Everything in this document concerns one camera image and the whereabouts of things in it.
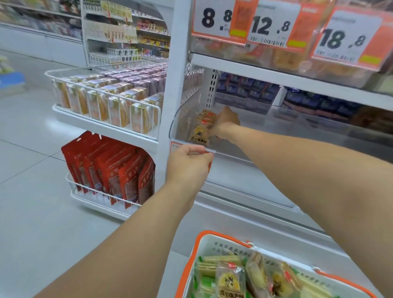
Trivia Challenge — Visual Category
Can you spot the person's right hand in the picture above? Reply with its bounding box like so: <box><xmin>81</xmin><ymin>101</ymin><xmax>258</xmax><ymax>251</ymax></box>
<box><xmin>211</xmin><ymin>106</ymin><xmax>241</xmax><ymax>139</ymax></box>

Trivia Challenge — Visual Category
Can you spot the person's left hand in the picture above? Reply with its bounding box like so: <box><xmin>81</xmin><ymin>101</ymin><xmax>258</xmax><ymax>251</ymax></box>
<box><xmin>166</xmin><ymin>144</ymin><xmax>214</xmax><ymax>188</ymax></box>

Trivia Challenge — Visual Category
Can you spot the row of yellow pastry packets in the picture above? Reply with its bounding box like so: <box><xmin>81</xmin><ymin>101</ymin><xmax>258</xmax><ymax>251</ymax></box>
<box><xmin>189</xmin><ymin>109</ymin><xmax>219</xmax><ymax>147</ymax></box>

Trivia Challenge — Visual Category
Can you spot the clear plastic shelf bin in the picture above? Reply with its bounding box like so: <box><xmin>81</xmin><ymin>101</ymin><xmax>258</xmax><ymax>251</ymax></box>
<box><xmin>168</xmin><ymin>87</ymin><xmax>393</xmax><ymax>215</ymax></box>

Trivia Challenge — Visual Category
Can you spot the person's left forearm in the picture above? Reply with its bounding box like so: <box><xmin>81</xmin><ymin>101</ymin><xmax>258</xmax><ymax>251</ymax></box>
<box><xmin>33</xmin><ymin>179</ymin><xmax>199</xmax><ymax>298</ymax></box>

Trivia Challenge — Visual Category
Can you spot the person's right forearm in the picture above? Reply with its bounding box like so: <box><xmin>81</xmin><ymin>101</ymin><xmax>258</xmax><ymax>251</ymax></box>
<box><xmin>220</xmin><ymin>124</ymin><xmax>393</xmax><ymax>298</ymax></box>

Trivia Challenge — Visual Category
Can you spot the row of dark blue packets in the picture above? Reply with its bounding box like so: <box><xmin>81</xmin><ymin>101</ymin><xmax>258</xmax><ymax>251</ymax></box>
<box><xmin>215</xmin><ymin>71</ymin><xmax>363</xmax><ymax>119</ymax></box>

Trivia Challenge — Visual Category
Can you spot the white store shelf unit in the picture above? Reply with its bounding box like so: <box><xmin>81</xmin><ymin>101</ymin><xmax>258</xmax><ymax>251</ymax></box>
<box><xmin>154</xmin><ymin>0</ymin><xmax>393</xmax><ymax>255</ymax></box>

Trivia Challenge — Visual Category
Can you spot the row of red snack bags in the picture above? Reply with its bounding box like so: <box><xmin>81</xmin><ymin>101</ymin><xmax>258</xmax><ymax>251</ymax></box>
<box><xmin>61</xmin><ymin>131</ymin><xmax>156</xmax><ymax>210</ymax></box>

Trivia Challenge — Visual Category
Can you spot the pile of orange bread packets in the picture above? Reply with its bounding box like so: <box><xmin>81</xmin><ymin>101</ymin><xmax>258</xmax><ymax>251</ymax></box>
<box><xmin>196</xmin><ymin>37</ymin><xmax>393</xmax><ymax>89</ymax></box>

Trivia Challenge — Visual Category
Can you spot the row of pink snack packets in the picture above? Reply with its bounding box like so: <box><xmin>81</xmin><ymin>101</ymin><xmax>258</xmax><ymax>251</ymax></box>
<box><xmin>98</xmin><ymin>63</ymin><xmax>168</xmax><ymax>96</ymax></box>

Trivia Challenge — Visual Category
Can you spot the white orange shopping basket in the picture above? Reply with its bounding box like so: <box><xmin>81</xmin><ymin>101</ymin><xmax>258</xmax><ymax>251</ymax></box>
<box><xmin>174</xmin><ymin>230</ymin><xmax>379</xmax><ymax>298</ymax></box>

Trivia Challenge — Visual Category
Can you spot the row of orange toast packets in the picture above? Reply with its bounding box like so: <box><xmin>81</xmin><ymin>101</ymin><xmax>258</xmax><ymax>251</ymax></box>
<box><xmin>53</xmin><ymin>74</ymin><xmax>164</xmax><ymax>135</ymax></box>

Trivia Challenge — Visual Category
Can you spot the orange white price sign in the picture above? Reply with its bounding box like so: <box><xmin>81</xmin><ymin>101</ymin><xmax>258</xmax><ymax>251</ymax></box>
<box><xmin>192</xmin><ymin>0</ymin><xmax>259</xmax><ymax>47</ymax></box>
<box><xmin>247</xmin><ymin>0</ymin><xmax>334</xmax><ymax>53</ymax></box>
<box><xmin>309</xmin><ymin>6</ymin><xmax>393</xmax><ymax>72</ymax></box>

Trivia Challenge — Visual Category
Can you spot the green snack packet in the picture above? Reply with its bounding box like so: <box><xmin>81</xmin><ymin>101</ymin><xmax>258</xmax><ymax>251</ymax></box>
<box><xmin>194</xmin><ymin>255</ymin><xmax>243</xmax><ymax>298</ymax></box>

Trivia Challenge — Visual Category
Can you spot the background shelf with goods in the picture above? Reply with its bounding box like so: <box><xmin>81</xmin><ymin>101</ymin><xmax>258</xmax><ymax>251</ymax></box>
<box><xmin>0</xmin><ymin>0</ymin><xmax>171</xmax><ymax>66</ymax></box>

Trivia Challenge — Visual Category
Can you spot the yellow pastry packet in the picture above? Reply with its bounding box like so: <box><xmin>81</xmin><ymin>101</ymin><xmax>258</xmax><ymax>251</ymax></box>
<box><xmin>245</xmin><ymin>252</ymin><xmax>272</xmax><ymax>298</ymax></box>
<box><xmin>270</xmin><ymin>261</ymin><xmax>304</xmax><ymax>298</ymax></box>
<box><xmin>215</xmin><ymin>262</ymin><xmax>247</xmax><ymax>298</ymax></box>

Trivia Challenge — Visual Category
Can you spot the blue display stand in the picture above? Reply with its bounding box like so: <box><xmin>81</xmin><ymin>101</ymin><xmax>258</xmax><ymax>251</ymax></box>
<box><xmin>0</xmin><ymin>55</ymin><xmax>26</xmax><ymax>90</ymax></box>

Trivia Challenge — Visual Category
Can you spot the white wire basket rack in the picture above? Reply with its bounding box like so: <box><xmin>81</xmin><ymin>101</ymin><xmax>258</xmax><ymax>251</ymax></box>
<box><xmin>44</xmin><ymin>60</ymin><xmax>169</xmax><ymax>221</ymax></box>

